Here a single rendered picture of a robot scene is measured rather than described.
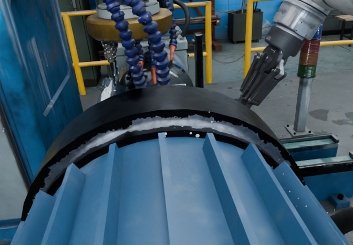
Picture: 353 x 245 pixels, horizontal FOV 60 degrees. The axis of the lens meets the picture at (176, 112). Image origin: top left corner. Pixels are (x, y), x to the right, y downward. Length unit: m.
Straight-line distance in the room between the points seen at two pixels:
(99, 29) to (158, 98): 0.46
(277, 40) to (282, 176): 0.52
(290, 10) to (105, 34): 0.36
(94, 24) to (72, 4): 3.23
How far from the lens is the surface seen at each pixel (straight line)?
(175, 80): 0.95
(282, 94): 1.58
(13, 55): 0.56
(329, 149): 1.02
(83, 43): 3.92
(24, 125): 0.60
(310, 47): 1.13
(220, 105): 0.18
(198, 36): 0.83
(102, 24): 0.61
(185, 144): 0.15
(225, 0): 5.83
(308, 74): 1.16
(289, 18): 0.66
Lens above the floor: 1.44
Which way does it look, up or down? 27 degrees down
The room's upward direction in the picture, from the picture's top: 4 degrees counter-clockwise
